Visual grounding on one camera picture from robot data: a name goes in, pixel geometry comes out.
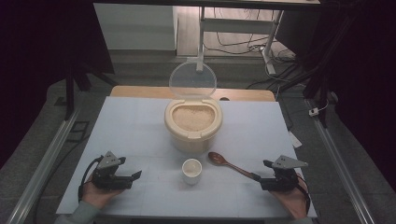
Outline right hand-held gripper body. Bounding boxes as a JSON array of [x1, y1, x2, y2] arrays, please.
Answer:
[[262, 154, 309, 192]]

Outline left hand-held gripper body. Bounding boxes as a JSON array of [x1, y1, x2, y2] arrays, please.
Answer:
[[92, 150, 134, 191]]

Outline brown wooden spoon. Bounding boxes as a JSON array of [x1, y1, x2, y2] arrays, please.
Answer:
[[207, 151, 260, 181]]

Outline small white cup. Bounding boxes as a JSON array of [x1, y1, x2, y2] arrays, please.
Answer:
[[181, 158, 203, 187]]

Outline cream rice container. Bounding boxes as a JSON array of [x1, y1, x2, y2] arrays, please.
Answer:
[[163, 97, 224, 153]]

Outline uncooked rice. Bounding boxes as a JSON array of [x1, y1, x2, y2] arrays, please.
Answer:
[[171, 105, 217, 133]]

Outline person's left hand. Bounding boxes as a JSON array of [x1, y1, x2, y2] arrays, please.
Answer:
[[81, 176, 125, 209]]

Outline person's right hand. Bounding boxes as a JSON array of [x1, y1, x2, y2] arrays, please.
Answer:
[[270, 178, 309, 220]]

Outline white paper tag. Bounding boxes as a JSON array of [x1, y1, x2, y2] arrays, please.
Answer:
[[288, 130, 303, 148]]

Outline white table sheet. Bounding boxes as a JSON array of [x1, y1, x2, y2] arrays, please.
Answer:
[[55, 95, 318, 218]]

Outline black tripod stand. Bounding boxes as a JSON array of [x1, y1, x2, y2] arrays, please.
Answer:
[[64, 60, 120, 120]]

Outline black metal stand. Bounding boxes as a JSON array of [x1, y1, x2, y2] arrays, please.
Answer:
[[276, 12, 356, 129]]

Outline clear container lid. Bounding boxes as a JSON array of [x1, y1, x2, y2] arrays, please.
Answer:
[[168, 59, 218, 101]]

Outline dark curtain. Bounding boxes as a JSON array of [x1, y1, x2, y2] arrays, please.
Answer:
[[0, 0, 115, 169], [275, 0, 396, 190]]

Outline white panel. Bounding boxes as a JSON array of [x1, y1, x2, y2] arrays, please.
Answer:
[[92, 3, 177, 51]]

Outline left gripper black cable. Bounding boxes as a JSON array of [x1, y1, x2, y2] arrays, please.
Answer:
[[78, 156, 104, 203]]

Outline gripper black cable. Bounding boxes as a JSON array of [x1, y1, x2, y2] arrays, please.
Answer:
[[78, 156, 104, 203], [295, 175, 312, 216]]

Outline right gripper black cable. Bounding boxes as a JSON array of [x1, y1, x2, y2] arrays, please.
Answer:
[[295, 175, 312, 216]]

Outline black floor frame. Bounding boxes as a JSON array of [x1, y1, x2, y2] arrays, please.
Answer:
[[66, 120, 90, 144]]

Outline aluminium rail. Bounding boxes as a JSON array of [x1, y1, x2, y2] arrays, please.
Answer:
[[304, 98, 376, 224], [6, 106, 82, 224]]

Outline black floor cables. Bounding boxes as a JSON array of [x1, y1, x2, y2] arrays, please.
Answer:
[[204, 7, 300, 91]]

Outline white desk frame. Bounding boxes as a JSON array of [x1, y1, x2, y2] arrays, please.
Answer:
[[195, 7, 285, 76]]

